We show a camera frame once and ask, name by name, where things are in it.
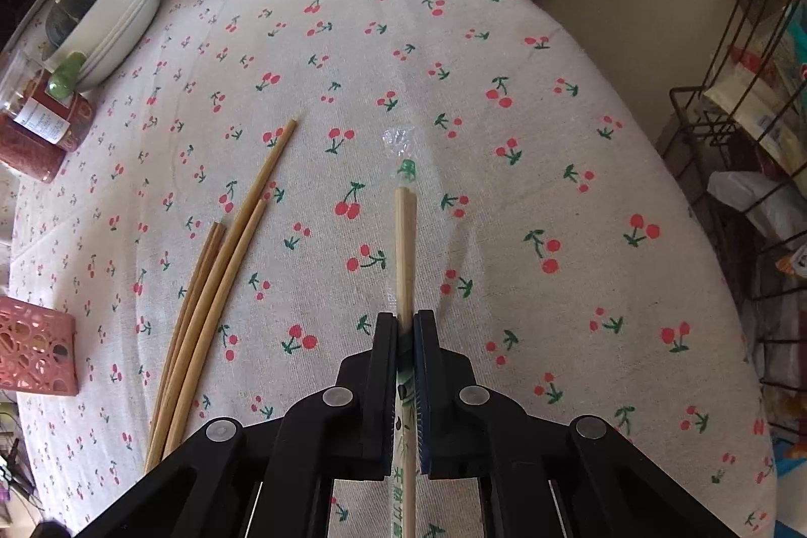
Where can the paper-wrapped disposable chopsticks pair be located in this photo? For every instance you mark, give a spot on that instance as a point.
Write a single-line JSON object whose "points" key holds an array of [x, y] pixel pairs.
{"points": [[403, 260]]}

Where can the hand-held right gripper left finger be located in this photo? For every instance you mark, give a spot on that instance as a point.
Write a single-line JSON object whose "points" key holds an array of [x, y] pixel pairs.
{"points": [[384, 361]]}

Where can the tall jar of red berries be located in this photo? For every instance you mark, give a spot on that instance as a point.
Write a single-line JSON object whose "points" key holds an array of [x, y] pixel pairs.
{"points": [[31, 160]]}

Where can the white plastic bag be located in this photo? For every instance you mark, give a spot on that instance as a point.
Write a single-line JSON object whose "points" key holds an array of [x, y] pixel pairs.
{"points": [[750, 197]]}

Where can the stack of white bowls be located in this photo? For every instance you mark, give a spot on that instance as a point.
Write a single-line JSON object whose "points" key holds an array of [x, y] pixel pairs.
{"points": [[126, 8]]}

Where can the pink perforated utensil holder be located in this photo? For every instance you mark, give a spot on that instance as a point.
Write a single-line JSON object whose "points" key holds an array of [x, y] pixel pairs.
{"points": [[35, 346]]}

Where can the pile of bare wooden chopsticks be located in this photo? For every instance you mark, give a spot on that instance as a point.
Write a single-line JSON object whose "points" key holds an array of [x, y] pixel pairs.
{"points": [[278, 150]]}

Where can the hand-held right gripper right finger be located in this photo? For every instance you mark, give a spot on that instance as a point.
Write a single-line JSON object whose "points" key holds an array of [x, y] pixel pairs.
{"points": [[423, 361]]}

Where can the short labelled jar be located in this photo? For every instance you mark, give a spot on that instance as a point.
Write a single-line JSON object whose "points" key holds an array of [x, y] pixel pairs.
{"points": [[44, 117]]}

